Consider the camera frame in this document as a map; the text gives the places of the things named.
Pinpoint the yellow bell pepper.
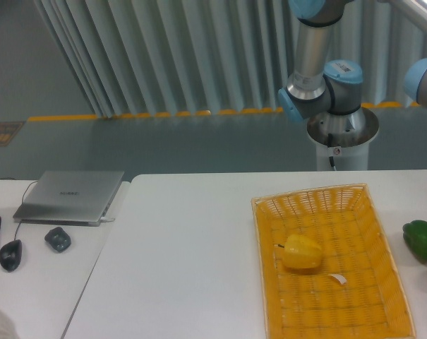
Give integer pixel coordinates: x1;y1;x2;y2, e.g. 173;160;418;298
277;234;323;270

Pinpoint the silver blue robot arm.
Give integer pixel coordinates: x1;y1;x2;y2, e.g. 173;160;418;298
278;1;427;121

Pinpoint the green bell pepper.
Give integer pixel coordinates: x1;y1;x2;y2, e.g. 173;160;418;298
402;220;427;262

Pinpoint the grey folding curtain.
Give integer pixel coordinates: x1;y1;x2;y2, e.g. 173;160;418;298
36;1;427;118

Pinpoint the silver laptop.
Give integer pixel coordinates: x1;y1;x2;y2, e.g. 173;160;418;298
13;171;124;226

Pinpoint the yellow woven basket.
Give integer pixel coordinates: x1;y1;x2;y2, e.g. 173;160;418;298
251;184;416;338

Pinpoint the dark small gadget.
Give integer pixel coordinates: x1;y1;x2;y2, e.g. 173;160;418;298
44;227;71;253

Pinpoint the white paper label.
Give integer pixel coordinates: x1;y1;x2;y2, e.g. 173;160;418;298
330;273;347;285

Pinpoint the black computer mouse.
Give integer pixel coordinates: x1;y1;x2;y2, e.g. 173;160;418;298
0;239;23;273

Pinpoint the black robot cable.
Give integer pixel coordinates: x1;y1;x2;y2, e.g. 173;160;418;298
326;132;338;172

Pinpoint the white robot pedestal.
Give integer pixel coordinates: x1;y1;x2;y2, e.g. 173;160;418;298
307;107;379;171

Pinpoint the black mouse cable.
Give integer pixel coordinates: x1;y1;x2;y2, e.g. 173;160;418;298
0;177;40;242

